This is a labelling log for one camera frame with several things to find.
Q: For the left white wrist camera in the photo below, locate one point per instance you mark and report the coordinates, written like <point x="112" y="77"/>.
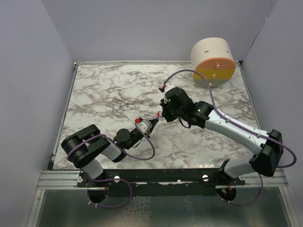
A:
<point x="143" y="124"/>

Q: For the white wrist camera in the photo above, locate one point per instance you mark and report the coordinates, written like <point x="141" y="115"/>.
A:
<point x="165" y="88"/>
<point x="143" y="124"/>

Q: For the black front mounting bar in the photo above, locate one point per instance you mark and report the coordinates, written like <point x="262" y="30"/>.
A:
<point x="157" y="182"/>

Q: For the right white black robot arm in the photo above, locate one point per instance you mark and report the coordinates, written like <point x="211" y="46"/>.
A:
<point x="265" y="147"/>

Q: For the beige cylinder striped key holder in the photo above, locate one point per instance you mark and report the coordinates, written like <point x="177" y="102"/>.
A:
<point x="212" y="58"/>

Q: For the aluminium table frame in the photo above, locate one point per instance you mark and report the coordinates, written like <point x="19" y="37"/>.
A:
<point x="111" y="96"/>

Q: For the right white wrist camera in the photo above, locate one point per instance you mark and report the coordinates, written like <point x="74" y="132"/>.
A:
<point x="165" y="88"/>

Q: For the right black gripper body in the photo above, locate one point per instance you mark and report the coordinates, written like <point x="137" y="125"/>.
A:
<point x="170" y="114"/>

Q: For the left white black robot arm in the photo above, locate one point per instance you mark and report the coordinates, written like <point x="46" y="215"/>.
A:
<point x="84" y="146"/>

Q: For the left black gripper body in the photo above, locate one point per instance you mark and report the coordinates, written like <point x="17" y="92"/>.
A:
<point x="136" y="136"/>

